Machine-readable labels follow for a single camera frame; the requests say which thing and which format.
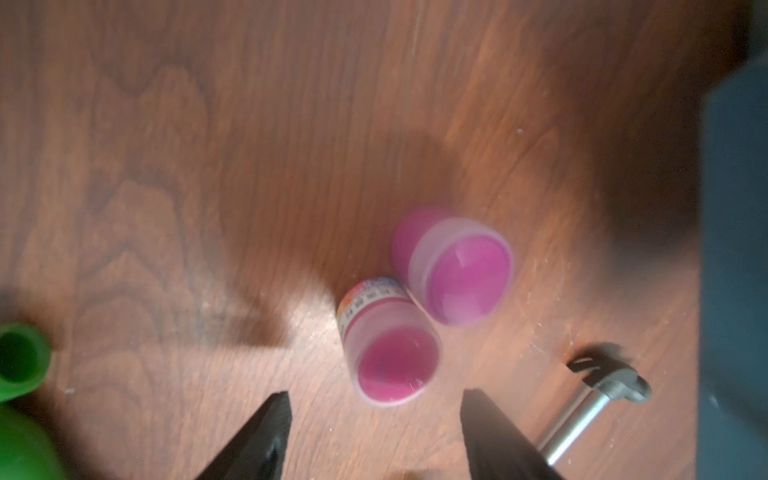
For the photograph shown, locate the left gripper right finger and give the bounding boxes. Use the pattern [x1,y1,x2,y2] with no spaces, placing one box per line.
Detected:
[460,389,562,480]

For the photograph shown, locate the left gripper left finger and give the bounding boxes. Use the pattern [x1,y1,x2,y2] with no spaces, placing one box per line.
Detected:
[197,391,292,480]

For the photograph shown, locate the pink paint can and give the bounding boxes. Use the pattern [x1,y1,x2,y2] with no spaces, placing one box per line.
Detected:
[336,277,442,407]
[391,208,515,327]

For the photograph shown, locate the steel claw hammer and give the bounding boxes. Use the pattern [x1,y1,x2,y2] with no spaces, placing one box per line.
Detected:
[538,351,652,466]

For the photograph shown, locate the green toy drill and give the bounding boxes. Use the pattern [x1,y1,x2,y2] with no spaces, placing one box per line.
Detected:
[0,322,68,480]

